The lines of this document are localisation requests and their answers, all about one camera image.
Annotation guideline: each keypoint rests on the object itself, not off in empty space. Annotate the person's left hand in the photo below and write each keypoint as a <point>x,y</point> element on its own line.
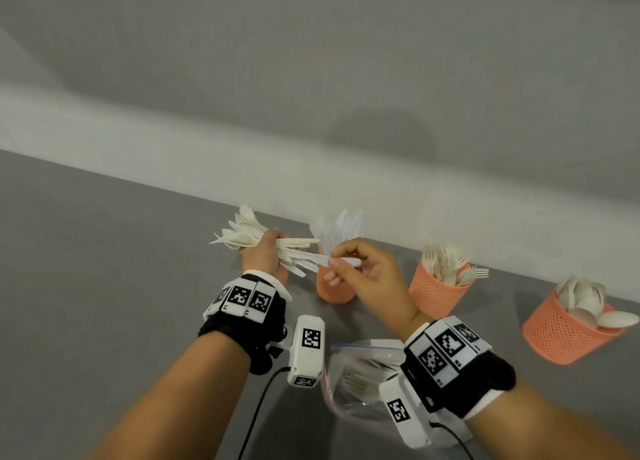
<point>260,259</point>

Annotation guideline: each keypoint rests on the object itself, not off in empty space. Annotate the person's right hand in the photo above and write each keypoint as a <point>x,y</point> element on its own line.
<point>380,289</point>

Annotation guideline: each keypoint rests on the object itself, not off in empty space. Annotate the bundle of white cutlery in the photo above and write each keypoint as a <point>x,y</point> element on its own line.
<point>240,237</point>

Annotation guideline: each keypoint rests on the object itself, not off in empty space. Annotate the white plastic knife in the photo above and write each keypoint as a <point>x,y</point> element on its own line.
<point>350,261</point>

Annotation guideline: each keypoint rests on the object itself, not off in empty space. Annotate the clear plastic bag of cutlery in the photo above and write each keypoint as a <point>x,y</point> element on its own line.
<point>355,379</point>

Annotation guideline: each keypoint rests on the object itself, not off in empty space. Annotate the bunch of white spoons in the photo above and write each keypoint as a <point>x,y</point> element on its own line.
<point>615,318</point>

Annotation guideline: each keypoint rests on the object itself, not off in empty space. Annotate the person's right forearm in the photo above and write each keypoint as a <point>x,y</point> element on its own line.
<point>550,424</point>

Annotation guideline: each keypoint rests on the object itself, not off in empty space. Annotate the person's left forearm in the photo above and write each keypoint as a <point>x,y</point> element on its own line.
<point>170,404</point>

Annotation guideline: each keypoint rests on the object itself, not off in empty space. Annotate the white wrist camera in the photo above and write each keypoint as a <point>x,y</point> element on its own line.
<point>306,349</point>
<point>405,414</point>

